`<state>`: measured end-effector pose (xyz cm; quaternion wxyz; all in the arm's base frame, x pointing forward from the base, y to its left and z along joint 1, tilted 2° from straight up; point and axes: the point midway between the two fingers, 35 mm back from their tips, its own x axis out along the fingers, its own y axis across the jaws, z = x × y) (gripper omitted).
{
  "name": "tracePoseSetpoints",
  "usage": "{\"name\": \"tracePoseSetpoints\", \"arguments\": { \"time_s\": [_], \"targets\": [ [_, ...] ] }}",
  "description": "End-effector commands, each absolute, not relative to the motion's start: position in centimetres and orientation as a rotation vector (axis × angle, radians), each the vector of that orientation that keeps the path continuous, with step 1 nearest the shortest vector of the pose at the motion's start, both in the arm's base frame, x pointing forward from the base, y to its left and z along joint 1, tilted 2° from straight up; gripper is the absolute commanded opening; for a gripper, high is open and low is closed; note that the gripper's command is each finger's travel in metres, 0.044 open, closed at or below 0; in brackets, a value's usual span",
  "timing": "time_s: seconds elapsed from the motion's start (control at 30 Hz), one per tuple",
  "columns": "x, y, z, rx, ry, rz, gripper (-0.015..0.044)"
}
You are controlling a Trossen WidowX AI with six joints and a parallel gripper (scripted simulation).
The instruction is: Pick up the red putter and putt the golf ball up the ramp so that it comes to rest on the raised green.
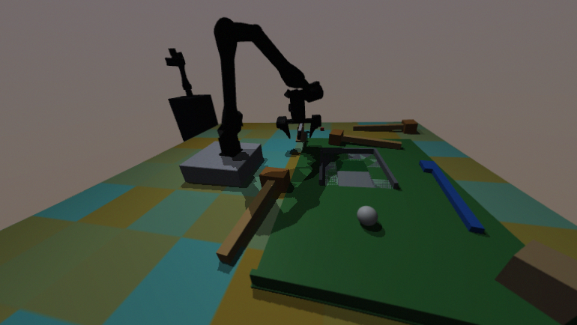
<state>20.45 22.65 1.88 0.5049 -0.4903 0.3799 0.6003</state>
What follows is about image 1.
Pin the dark green putting mat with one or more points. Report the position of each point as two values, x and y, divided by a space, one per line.
418 250

